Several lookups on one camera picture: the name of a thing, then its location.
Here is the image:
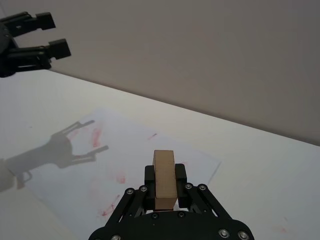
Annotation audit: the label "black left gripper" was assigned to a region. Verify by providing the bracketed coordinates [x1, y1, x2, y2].
[0, 11, 72, 79]

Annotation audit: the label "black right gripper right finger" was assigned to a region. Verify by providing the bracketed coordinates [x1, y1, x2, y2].
[174, 162, 234, 221]

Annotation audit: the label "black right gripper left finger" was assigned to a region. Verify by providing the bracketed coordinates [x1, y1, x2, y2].
[105, 164, 157, 224]

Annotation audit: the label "tan wooden block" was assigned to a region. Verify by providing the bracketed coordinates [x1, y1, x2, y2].
[152, 149, 177, 211]

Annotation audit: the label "white paper sheet red marks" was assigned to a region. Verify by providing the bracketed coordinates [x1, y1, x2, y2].
[0, 107, 222, 226]

